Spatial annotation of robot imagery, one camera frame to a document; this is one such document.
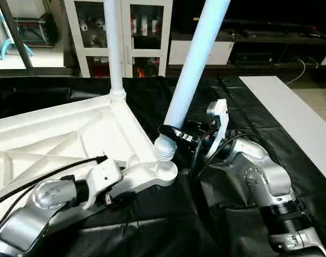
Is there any white sheet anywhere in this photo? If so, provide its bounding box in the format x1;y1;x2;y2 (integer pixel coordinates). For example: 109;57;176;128
239;75;326;188

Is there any grey metal pole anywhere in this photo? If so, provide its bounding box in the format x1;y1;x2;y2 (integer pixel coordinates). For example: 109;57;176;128
0;0;37;75

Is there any white plastic table top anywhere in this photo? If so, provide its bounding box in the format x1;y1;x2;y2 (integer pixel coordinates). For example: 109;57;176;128
0;88;179;225

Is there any black work mat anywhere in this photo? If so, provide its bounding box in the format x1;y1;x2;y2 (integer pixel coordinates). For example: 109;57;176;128
0;75;326;257

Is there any white glass-door cabinet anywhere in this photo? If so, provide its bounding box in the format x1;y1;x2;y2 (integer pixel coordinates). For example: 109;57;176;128
64;0;174;80

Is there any white low drawer unit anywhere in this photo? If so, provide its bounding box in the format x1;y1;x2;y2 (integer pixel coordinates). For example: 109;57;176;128
168;39;236;67

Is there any white plastic table leg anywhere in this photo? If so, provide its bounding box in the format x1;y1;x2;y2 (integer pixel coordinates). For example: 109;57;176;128
153;0;232;161
103;0;127;100

